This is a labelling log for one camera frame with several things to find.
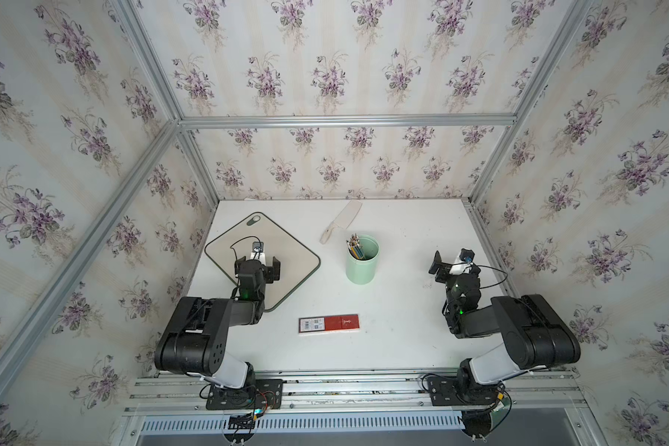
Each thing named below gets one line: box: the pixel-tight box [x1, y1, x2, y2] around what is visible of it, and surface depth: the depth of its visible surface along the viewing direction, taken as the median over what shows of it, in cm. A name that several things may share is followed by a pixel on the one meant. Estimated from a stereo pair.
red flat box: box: [298, 314, 361, 334], surface depth 87 cm
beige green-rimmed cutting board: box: [204, 211, 321, 312], surface depth 103 cm
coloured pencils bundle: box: [345, 233, 366, 260], surface depth 86 cm
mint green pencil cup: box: [345, 234, 381, 286], surface depth 90 cm
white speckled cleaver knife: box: [319, 199, 363, 246], surface depth 119 cm
